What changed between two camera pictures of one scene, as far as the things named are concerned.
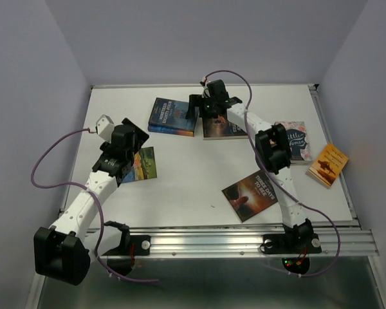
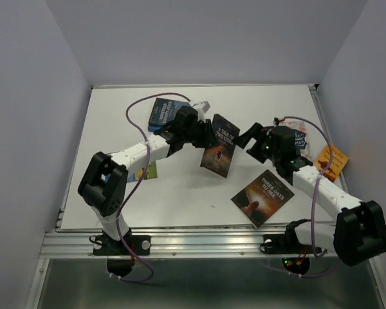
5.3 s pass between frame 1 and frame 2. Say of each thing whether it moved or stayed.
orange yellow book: stayed
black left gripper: moved
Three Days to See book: moved
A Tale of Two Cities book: moved
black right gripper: moved
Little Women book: stayed
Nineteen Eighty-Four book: stayed
